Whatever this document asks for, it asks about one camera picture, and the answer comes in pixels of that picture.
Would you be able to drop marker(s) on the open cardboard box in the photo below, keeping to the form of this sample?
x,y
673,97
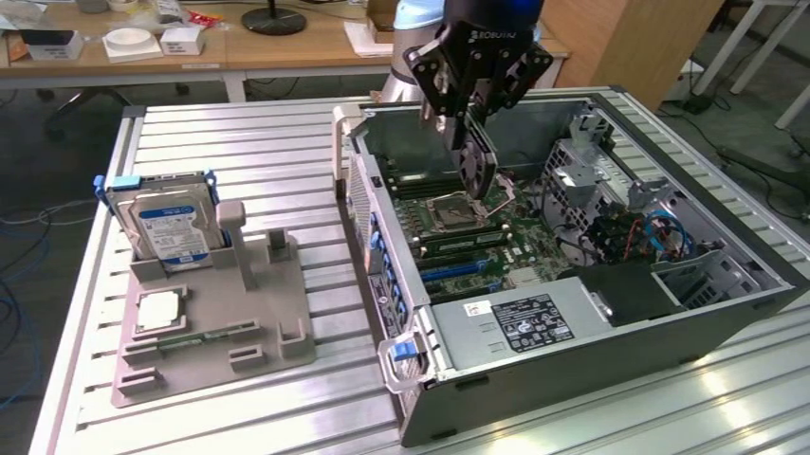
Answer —
x,y
380,12

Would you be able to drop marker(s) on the silver CPU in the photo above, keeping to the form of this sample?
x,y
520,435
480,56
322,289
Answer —
x,y
158,310

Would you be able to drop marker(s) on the black round stand base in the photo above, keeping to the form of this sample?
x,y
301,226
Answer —
x,y
276,21

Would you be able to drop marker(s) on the green motherboard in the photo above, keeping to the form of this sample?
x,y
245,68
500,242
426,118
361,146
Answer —
x,y
532,237

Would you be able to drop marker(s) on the CPU socket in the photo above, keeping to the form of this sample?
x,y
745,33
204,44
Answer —
x,y
453,213

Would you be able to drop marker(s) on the grey disk bay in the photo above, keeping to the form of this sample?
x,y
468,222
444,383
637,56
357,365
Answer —
x,y
696,279

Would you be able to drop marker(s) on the black plastic shroud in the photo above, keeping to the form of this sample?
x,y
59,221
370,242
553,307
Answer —
x,y
633,294

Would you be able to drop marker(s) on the grey parts rack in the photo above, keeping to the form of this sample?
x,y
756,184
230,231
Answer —
x,y
209,374

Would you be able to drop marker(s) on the silver chipset heat sink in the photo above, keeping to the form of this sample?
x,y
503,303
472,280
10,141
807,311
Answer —
x,y
525,278

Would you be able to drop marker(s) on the white paper stack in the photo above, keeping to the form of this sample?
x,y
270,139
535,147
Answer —
x,y
368,42

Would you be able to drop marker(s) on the grey power supply unit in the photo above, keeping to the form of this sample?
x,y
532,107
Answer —
x,y
525,327

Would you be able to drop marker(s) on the graphics card with black fan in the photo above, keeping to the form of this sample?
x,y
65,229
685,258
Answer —
x,y
478,166

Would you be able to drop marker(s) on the dark office chair base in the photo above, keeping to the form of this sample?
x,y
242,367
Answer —
x,y
66,109

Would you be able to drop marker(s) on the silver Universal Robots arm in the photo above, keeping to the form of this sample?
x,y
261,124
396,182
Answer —
x,y
405,80

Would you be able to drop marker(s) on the black chair base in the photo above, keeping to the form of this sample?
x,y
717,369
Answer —
x,y
760,161

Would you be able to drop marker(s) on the brown cardboard box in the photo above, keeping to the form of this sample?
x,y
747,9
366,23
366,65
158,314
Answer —
x,y
13,52

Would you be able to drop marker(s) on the blue case latch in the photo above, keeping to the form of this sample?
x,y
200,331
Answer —
x,y
404,353

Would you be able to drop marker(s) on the blue expansion slot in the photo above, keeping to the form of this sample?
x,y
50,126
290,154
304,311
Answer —
x,y
458,270

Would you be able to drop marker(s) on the black power adapter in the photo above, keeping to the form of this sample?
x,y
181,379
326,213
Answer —
x,y
696,104

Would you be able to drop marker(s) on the white box with black top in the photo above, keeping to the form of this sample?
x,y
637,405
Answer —
x,y
51,45

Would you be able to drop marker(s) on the silver perforated drive cage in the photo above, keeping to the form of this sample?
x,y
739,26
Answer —
x,y
583,180

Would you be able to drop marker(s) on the wooden cabinet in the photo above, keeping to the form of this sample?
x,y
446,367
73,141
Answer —
x,y
652,47

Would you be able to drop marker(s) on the green RAM stick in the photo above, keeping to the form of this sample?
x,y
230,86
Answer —
x,y
190,340

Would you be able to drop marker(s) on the black installed RAM stick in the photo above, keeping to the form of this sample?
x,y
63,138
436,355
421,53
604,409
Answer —
x,y
465,242

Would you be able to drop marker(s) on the red packet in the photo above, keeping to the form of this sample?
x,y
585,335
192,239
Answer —
x,y
206,20

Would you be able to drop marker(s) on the metal socket cover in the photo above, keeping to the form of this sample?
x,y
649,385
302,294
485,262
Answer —
x,y
509,189

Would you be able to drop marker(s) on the wooden desk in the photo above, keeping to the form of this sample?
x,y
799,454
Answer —
x,y
89,66

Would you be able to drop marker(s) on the white table frame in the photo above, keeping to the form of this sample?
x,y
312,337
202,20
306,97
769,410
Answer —
x,y
764,47

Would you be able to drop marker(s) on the small white labelled box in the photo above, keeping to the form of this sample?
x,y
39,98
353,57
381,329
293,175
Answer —
x,y
184,42

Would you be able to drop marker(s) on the open black PC case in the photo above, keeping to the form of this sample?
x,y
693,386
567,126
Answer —
x,y
571,379

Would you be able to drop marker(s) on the hard disk in blue caddy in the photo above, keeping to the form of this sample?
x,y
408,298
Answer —
x,y
172,232

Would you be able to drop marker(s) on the black RAM slot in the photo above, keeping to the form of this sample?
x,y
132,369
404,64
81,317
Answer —
x,y
425,181
430,191

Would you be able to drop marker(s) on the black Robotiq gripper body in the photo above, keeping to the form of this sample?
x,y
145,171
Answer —
x,y
491,23

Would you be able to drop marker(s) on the white box with round top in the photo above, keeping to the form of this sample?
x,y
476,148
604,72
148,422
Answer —
x,y
133,45

